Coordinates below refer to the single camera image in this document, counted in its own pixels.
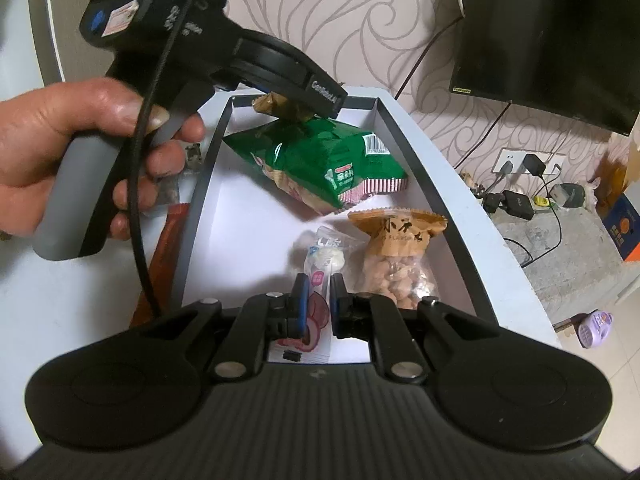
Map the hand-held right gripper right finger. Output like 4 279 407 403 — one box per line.
327 274 496 386

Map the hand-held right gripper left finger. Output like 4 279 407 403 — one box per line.
131 274 311 382

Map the small brown snack packet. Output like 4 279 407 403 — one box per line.
251 92 313 123

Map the clear white candy packet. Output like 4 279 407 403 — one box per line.
269 227 368 365

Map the white tray with dark rim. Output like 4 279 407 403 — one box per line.
172 92 498 366

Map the red snack packet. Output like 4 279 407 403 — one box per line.
131 204 189 328

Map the person's left hand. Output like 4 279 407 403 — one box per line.
0 79 206 241

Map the green snack bag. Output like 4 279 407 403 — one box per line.
221 117 410 218

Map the brown peanut snack packet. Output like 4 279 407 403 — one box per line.
347 208 448 311

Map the small printed packet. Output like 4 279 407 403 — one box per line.
184 142 204 174

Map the small silver packet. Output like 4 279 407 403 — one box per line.
154 179 181 207

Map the black power adapter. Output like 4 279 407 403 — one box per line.
500 190 536 221

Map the black plugged charger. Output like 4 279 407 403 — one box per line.
522 154 549 178

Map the grey green device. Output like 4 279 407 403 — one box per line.
550 182 587 209

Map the purple bottle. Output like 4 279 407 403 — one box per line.
575 310 615 350

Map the orange and blue box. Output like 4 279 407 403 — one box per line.
602 192 640 264

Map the yellow bag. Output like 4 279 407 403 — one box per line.
594 145 640 211

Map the black television cable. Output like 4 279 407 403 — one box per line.
395 14 467 102

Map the black floor cable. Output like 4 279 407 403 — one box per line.
505 205 565 269

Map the white wall socket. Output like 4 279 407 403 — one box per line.
492 147 566 177

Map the black wall television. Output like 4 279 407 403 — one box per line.
447 0 640 137

